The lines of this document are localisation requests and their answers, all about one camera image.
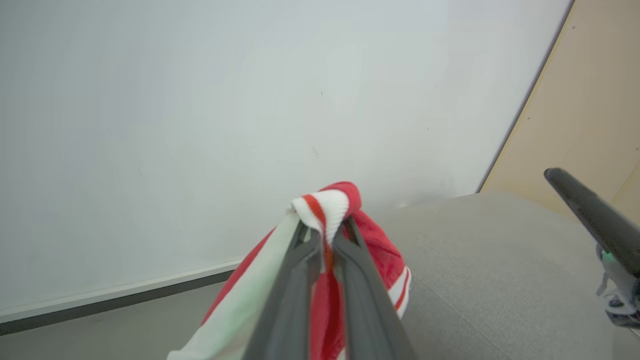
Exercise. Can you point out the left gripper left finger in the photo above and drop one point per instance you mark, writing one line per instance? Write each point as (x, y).
(290, 310)

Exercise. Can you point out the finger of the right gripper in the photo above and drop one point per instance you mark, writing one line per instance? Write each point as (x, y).
(595, 215)

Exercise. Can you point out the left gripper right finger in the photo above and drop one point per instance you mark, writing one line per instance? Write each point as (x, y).
(365, 310)

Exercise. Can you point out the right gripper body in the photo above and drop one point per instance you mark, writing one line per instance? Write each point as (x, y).
(625, 295)

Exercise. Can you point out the red and white garment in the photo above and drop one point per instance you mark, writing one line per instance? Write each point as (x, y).
(325, 205)

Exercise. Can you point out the grey fabric sofa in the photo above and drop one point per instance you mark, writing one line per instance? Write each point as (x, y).
(500, 280)

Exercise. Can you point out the beige wooden panel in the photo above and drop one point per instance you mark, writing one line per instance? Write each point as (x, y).
(585, 100)

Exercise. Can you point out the dark baseboard strip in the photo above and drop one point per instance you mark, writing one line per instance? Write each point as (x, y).
(115, 297)

